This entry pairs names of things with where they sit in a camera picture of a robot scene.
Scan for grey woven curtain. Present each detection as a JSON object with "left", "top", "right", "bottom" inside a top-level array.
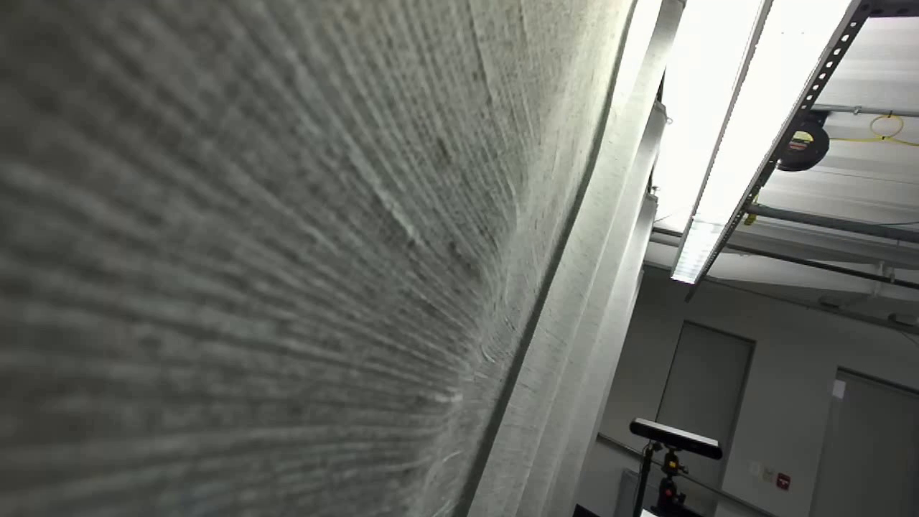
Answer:
[{"left": 0, "top": 0, "right": 690, "bottom": 517}]

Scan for grey ceiling pipe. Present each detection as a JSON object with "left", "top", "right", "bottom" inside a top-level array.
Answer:
[{"left": 744, "top": 202, "right": 919, "bottom": 250}]

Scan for black camera on stand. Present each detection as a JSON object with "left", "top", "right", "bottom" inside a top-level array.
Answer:
[{"left": 626, "top": 413, "right": 726, "bottom": 517}]

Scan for yellow cable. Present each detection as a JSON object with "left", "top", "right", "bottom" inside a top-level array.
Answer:
[{"left": 830, "top": 110, "right": 919, "bottom": 149}]

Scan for grey door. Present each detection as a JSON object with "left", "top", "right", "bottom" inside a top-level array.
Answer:
[
  {"left": 652, "top": 320, "right": 758, "bottom": 501},
  {"left": 807, "top": 365, "right": 919, "bottom": 517}
]

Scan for black slotted ceiling rail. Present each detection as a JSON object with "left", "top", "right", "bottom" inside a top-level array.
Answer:
[{"left": 741, "top": 0, "right": 919, "bottom": 230}]

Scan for long ceiling light fixture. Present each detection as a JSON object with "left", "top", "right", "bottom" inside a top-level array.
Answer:
[{"left": 649, "top": 0, "right": 861, "bottom": 287}]

